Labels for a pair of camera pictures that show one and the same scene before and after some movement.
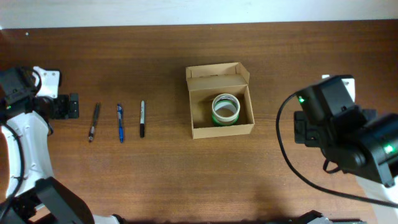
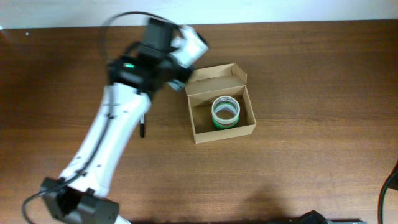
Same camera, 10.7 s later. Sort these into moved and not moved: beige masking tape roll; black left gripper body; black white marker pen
Moved: black left gripper body
Not moved: black white marker pen; beige masking tape roll
